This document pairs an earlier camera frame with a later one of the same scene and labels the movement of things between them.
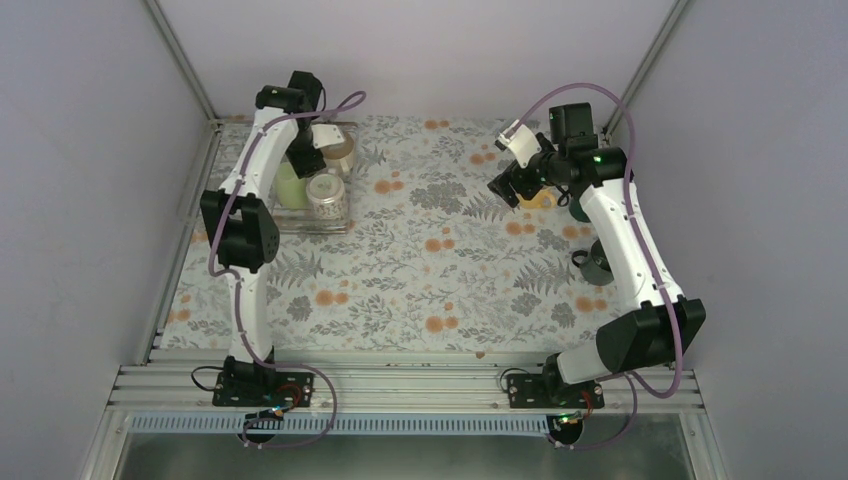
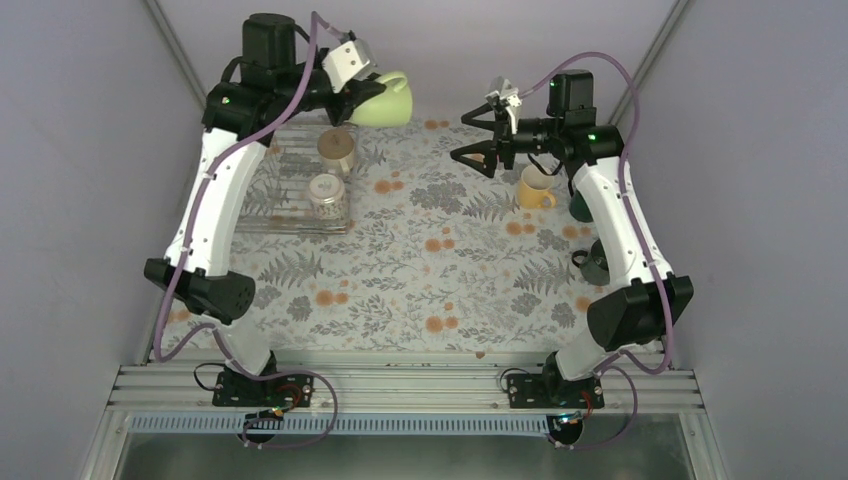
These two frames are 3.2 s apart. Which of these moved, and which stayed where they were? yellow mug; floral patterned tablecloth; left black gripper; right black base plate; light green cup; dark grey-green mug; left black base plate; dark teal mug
Moved: light green cup; left black gripper
Stayed: left black base plate; right black base plate; yellow mug; floral patterned tablecloth; dark grey-green mug; dark teal mug
